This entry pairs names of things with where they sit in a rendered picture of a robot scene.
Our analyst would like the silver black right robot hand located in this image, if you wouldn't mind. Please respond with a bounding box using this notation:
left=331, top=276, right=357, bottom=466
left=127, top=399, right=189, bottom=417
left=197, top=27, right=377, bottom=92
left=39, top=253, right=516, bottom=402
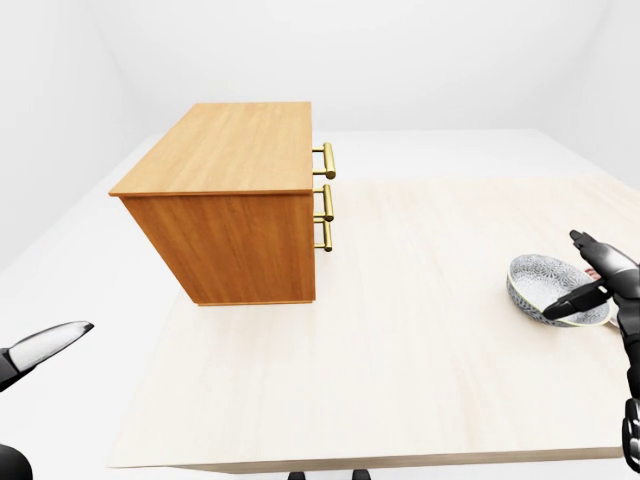
left=542, top=228, right=640, bottom=352

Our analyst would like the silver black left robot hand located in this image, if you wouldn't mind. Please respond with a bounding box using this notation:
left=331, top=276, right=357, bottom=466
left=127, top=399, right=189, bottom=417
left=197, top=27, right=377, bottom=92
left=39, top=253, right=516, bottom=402
left=0, top=320, right=95, bottom=394

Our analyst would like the patterned grey-white bowl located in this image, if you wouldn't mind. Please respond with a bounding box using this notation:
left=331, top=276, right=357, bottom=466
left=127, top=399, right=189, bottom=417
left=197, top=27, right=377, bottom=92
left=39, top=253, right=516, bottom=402
left=506, top=253, right=613, bottom=329

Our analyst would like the wooden cabinet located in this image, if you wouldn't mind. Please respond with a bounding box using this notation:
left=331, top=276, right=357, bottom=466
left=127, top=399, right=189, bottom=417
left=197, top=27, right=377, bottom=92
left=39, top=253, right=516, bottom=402
left=108, top=101, right=318, bottom=307

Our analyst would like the brass drawer handle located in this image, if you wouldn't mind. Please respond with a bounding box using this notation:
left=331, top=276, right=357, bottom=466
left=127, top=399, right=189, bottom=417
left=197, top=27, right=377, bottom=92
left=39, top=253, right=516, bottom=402
left=312, top=183, right=335, bottom=223
left=312, top=142, right=338, bottom=180
left=313, top=220, right=334, bottom=253

